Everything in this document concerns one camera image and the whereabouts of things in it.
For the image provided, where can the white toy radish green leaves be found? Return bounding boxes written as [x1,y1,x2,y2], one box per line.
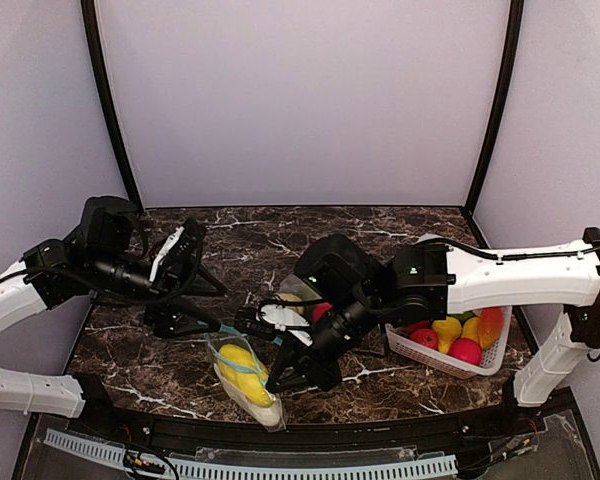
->
[253,398,286,431]

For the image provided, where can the small clear zip bag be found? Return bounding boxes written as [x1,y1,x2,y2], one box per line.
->
[205,326,286,432]

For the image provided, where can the large clear zip bag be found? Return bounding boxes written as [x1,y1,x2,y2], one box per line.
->
[261,274,333,347]

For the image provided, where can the red toy apple large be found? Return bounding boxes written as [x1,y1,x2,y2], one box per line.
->
[312,303,333,322]

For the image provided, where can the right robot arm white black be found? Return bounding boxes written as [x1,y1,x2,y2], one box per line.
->
[258,228,600,409]

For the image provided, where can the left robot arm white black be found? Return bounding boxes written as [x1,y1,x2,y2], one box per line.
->
[0,196,227,418]

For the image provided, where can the red toy fruit left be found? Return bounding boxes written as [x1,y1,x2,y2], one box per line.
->
[405,321,430,335]

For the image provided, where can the red toy fruit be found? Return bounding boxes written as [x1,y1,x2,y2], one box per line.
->
[448,338,483,366]
[405,321,430,335]

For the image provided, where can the red toy fruit front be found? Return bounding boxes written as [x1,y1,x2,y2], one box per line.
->
[448,338,483,366]

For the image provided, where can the green toy bitter gourd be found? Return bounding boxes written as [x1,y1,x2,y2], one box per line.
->
[452,311,476,323]

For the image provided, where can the yellow toy lemon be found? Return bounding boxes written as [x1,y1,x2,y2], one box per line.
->
[461,317,480,344]

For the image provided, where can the white plastic basket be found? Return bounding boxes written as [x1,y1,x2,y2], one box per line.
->
[384,233,514,379]

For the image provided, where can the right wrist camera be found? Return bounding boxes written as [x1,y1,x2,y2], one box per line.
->
[234,297,313,346]

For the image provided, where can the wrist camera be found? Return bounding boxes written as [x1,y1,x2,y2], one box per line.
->
[234,297,313,346]
[149,218,206,284]

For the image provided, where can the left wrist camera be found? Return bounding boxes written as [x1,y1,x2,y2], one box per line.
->
[149,218,206,284]

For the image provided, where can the black front rail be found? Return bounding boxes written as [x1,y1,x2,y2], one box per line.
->
[69,394,565,453]

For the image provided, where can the white slotted cable duct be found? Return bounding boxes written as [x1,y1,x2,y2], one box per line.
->
[44,429,458,479]

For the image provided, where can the black corner frame post left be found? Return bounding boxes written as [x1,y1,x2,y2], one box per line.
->
[80,0,144,212]

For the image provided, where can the black corner frame post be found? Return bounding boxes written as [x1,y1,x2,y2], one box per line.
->
[463,0,525,217]
[80,0,144,212]

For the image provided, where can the black corner frame post right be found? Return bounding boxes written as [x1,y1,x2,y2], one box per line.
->
[463,0,525,217]

